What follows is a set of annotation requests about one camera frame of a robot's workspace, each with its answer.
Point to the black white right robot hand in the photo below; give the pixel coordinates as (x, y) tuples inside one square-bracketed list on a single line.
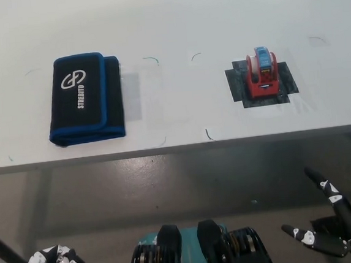
[(339, 208)]

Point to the red tape dispenser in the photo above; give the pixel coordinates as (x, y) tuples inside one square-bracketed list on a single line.
[(261, 77)]

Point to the black tape patch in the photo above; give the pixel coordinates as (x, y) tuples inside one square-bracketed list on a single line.
[(236, 83)]

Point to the grey translucent tape patch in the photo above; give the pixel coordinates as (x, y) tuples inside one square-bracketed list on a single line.
[(132, 95)]

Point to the black table leg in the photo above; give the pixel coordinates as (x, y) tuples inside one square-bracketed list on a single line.
[(6, 249)]

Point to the black ribbed robot body block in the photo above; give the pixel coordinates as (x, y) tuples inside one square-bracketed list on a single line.
[(235, 252), (153, 259)]

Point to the black blue-trimmed Strebito pouch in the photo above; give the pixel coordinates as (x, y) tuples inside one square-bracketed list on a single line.
[(83, 99)]

